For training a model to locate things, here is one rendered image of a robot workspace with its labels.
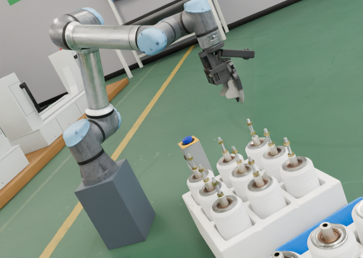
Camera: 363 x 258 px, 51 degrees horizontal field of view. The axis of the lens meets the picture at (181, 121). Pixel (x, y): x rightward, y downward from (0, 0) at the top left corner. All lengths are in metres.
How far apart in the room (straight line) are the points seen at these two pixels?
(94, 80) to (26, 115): 2.24
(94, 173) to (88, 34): 0.55
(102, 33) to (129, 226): 0.78
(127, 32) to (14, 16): 6.23
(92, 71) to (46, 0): 5.54
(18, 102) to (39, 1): 3.60
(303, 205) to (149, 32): 0.65
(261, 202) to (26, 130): 2.93
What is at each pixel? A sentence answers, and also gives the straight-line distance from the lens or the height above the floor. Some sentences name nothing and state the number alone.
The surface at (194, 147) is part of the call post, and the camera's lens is 1.41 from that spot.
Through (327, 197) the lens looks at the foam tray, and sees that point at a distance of 1.15.
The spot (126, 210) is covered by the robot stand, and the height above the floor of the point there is 0.16.
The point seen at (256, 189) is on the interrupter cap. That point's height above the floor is 0.25.
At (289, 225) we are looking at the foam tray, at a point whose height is 0.14.
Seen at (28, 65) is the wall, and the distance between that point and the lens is 7.45.
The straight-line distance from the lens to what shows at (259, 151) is 1.31.
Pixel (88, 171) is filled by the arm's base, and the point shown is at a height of 0.36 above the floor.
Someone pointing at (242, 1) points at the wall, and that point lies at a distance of 6.14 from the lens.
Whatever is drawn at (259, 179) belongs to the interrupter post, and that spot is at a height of 0.27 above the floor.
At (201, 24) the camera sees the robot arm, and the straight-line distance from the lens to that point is 1.19.
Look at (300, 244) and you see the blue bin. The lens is 1.12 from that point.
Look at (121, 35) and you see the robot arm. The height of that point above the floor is 0.78.
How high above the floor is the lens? 0.81
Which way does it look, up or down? 17 degrees down
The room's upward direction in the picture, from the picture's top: 25 degrees counter-clockwise
